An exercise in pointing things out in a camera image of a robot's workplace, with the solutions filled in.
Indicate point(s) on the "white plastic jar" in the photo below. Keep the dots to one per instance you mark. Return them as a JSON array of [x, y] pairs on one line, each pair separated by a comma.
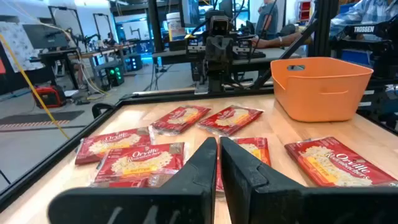
[[175, 25]]

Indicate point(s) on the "black labelled equipment rack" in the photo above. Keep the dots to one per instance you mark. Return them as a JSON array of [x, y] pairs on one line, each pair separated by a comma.
[[385, 93]]

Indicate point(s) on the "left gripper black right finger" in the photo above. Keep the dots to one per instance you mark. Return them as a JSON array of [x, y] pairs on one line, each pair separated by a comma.
[[248, 193]]

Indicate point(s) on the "black aluminium rig frame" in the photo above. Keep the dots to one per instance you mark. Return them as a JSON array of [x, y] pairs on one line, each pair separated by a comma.
[[62, 152]]

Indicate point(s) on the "red Orville popcorn bag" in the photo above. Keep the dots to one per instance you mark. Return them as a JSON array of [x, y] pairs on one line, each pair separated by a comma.
[[105, 146], [140, 161], [329, 161], [180, 119], [255, 149], [130, 184], [230, 119]]

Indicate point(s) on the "person's hand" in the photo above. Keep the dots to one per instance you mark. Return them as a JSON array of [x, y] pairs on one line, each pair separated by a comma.
[[258, 42]]

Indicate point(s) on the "orange board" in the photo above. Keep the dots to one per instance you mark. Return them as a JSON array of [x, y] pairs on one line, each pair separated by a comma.
[[1, 67]]

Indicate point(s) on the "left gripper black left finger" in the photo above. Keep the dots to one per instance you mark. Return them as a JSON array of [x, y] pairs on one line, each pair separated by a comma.
[[186, 202]]

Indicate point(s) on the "black computer green lights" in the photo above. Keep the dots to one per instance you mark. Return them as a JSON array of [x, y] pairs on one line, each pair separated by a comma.
[[115, 74]]

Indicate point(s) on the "orange plastic basket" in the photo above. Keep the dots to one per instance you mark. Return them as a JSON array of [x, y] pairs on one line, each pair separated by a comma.
[[320, 96]]

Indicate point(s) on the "black striped floor mat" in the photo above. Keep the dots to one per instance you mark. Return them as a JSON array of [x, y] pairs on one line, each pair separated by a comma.
[[40, 116]]

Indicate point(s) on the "black workbench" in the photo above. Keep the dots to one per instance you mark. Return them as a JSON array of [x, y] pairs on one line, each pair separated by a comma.
[[56, 55]]

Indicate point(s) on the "blue storage bin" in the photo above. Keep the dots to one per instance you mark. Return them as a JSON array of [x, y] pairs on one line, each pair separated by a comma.
[[354, 57]]

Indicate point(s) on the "red portable generator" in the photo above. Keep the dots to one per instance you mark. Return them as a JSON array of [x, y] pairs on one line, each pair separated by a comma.
[[49, 98]]

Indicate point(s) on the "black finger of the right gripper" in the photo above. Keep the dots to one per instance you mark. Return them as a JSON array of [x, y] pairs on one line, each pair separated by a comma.
[[214, 53], [223, 53]]

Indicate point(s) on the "black keyboard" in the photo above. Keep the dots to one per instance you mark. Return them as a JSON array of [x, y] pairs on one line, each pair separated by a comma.
[[248, 53]]

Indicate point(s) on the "white patterned board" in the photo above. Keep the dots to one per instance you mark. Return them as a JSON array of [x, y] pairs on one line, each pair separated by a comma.
[[15, 46]]

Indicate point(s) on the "black monitor screen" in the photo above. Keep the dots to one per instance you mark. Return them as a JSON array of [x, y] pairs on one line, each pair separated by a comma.
[[45, 35]]

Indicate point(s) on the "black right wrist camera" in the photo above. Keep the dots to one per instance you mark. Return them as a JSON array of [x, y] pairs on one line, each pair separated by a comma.
[[219, 26]]

